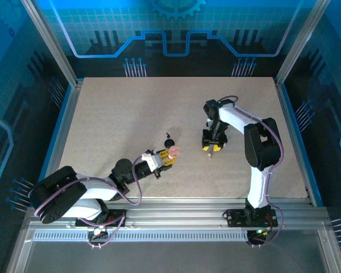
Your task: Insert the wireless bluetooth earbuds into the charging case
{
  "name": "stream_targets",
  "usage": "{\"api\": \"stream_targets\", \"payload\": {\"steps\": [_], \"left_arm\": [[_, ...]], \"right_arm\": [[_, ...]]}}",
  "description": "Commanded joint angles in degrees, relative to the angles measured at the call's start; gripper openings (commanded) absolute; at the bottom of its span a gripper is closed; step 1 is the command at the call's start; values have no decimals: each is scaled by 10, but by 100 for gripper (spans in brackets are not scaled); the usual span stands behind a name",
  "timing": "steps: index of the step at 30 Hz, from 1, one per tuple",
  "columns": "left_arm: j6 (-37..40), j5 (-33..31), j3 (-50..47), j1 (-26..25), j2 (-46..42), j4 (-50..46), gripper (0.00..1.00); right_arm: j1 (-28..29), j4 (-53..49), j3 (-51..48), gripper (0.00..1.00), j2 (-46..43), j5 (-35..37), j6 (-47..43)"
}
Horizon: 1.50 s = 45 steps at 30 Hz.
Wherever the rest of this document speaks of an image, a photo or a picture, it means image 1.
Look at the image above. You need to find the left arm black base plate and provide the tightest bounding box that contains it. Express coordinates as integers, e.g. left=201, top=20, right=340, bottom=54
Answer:
left=75, top=209, right=128, bottom=228

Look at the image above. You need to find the small circuit board with LEDs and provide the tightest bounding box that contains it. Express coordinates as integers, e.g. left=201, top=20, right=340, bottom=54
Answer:
left=247, top=227, right=271, bottom=246
left=91, top=222, right=108, bottom=237

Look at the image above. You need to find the blue table edge strip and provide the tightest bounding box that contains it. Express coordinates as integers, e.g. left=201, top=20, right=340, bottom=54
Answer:
left=278, top=81, right=325, bottom=207
left=31, top=78, right=78, bottom=207

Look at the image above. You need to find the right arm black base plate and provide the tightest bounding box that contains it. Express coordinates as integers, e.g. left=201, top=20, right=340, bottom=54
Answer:
left=226, top=209, right=279, bottom=228

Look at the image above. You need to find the aluminium frame post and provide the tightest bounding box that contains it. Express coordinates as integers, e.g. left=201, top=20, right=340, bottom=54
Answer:
left=274, top=0, right=332, bottom=86
left=19, top=0, right=85, bottom=86

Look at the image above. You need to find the grey slotted cable duct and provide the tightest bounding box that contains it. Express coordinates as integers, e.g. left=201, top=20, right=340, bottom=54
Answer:
left=32, top=230, right=251, bottom=243

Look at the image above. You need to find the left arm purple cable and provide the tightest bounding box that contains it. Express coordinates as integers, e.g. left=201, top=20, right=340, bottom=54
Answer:
left=34, top=158, right=144, bottom=250

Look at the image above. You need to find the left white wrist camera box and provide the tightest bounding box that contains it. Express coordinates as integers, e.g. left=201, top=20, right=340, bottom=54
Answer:
left=141, top=151, right=161, bottom=173

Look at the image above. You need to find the aluminium table side rail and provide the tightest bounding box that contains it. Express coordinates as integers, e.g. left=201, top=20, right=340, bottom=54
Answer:
left=42, top=79, right=85, bottom=207
left=273, top=78, right=316, bottom=205

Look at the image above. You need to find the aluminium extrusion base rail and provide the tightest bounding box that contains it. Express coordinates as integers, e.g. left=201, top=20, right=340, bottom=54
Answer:
left=25, top=197, right=332, bottom=225

